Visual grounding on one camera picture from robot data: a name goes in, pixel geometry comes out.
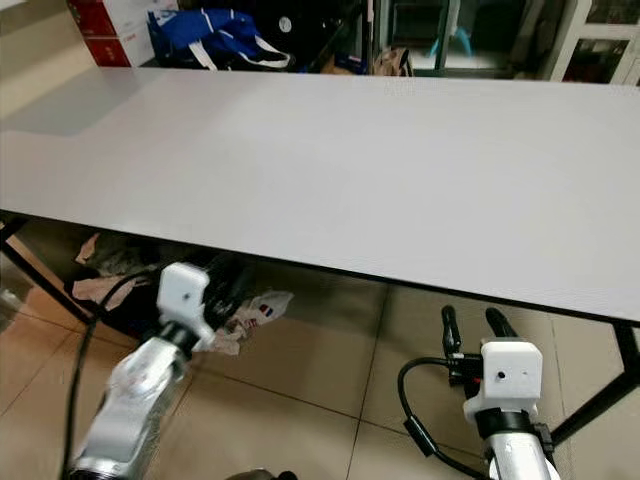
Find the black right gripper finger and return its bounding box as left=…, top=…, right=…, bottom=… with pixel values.
left=440, top=304, right=464, bottom=359
left=484, top=306, right=522, bottom=343

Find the clear plastic bottle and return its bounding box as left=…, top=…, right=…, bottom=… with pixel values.
left=0, top=284, right=28, bottom=313

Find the black rubbish bag with paper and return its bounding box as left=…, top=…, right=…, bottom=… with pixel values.
left=64, top=233, right=295, bottom=358

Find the dark robot foot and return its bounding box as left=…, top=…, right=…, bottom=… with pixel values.
left=227, top=467, right=297, bottom=480

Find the blue and white bag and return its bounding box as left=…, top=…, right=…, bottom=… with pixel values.
left=146, top=8, right=294, bottom=72

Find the brown paper bag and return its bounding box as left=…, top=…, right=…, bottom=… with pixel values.
left=371, top=46, right=413, bottom=79

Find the glass door cabinet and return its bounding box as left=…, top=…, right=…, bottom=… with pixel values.
left=368, top=0, right=640, bottom=87

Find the red and white cardboard box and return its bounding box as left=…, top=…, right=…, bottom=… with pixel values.
left=66, top=0, right=163, bottom=69

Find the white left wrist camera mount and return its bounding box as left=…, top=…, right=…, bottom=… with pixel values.
left=156, top=262, right=212, bottom=352

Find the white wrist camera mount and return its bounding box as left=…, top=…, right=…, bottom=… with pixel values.
left=462, top=340, right=547, bottom=422
left=156, top=262, right=212, bottom=352

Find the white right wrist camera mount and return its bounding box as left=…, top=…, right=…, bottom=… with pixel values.
left=462, top=340, right=547, bottom=422

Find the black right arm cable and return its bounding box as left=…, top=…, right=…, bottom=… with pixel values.
left=396, top=356, right=493, bottom=480

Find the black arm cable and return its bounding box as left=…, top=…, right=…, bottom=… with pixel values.
left=396, top=356, right=493, bottom=480
left=62, top=268, right=163, bottom=480

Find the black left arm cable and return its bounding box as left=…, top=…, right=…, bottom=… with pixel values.
left=62, top=268, right=163, bottom=480

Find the grey table with black frame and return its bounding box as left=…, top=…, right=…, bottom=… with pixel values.
left=0, top=66, right=640, bottom=447

